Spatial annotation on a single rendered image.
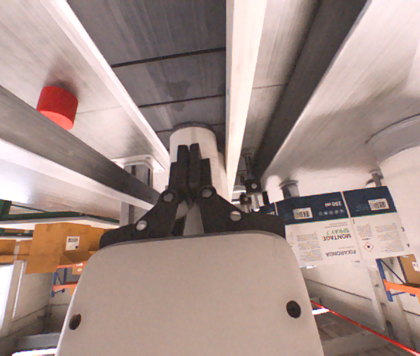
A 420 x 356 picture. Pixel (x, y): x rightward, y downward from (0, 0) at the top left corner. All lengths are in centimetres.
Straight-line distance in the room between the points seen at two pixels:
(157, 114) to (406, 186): 29
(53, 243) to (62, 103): 171
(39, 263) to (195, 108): 186
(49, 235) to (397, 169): 197
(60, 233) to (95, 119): 164
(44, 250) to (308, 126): 192
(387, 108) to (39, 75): 35
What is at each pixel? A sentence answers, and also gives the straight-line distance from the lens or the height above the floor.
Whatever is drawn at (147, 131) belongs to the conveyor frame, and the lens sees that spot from 20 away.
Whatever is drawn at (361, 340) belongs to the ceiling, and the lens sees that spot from 616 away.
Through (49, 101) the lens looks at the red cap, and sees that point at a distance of 24.
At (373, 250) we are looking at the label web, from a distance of 50.
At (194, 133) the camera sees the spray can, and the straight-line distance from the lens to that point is 17.
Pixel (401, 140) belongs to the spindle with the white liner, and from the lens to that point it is 31.
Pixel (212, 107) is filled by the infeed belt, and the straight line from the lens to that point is 17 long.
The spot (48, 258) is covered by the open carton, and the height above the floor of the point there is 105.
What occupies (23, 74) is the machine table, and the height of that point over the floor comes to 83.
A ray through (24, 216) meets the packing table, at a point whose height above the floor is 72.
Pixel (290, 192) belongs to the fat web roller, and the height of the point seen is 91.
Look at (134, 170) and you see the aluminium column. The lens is 39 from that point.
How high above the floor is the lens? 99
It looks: 19 degrees down
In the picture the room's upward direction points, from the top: 175 degrees clockwise
